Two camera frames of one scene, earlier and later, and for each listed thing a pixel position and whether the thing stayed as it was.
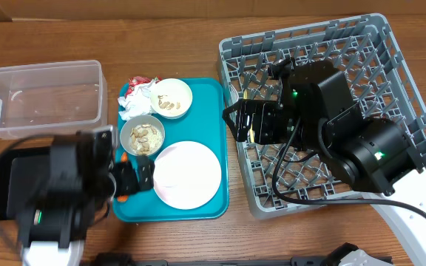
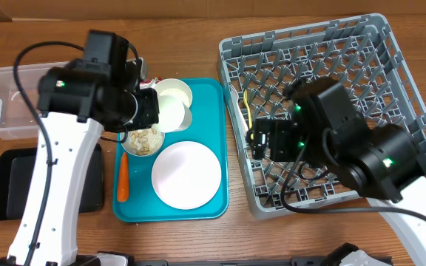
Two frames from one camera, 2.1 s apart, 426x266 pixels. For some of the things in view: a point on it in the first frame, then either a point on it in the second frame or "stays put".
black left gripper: (131, 184) → (150, 114)
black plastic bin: (21, 174) stays put
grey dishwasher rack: (279, 179) stays put
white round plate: (187, 175) stays put
